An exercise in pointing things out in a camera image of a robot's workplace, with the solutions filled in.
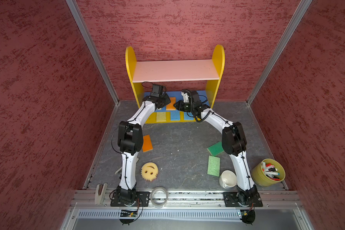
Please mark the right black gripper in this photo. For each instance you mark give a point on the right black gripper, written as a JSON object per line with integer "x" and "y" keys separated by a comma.
{"x": 181, "y": 107}

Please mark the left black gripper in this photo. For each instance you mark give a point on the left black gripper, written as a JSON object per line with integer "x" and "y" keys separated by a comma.
{"x": 167, "y": 100}

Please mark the orange sponge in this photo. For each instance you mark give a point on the orange sponge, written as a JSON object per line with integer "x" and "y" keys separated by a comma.
{"x": 170, "y": 106}
{"x": 147, "y": 144}

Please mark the green scrub sponge dark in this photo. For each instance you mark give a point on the green scrub sponge dark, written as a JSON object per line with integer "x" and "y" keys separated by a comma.
{"x": 216, "y": 149}

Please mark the light green sponge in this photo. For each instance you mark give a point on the light green sponge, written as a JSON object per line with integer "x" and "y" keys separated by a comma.
{"x": 213, "y": 166}

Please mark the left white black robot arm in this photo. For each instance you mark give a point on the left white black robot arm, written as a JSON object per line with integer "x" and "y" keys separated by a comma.
{"x": 130, "y": 141}

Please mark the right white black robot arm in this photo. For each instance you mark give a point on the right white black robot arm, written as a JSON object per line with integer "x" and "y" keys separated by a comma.
{"x": 233, "y": 142}

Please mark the blue lower shelf board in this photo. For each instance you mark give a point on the blue lower shelf board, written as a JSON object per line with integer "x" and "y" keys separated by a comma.
{"x": 178, "y": 96}

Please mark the pink upper shelf board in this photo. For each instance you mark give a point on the pink upper shelf board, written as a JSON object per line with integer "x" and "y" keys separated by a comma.
{"x": 178, "y": 70}

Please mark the yellow shelf unit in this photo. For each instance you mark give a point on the yellow shelf unit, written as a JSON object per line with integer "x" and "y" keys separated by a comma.
{"x": 211, "y": 89}

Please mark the yellow smiley face sponge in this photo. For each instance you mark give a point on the yellow smiley face sponge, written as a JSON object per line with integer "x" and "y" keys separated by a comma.
{"x": 149, "y": 171}

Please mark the white ceramic mug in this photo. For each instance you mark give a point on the white ceramic mug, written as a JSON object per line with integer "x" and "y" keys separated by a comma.
{"x": 228, "y": 179}

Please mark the clear tape roll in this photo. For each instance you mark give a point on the clear tape roll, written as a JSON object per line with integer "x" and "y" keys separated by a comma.
{"x": 159, "y": 197}

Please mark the yellow cup with pens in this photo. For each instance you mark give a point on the yellow cup with pens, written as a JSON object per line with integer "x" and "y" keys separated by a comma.
{"x": 268, "y": 172}

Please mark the beige stapler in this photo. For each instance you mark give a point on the beige stapler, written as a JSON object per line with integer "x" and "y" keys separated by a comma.
{"x": 100, "y": 193}

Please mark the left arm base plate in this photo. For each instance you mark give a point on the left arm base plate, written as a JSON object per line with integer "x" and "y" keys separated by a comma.
{"x": 130, "y": 199}

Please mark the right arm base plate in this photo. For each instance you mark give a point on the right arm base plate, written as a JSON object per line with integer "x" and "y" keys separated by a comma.
{"x": 241, "y": 200}

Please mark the aluminium rail front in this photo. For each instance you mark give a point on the aluminium rail front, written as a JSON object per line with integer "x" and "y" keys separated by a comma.
{"x": 196, "y": 199}

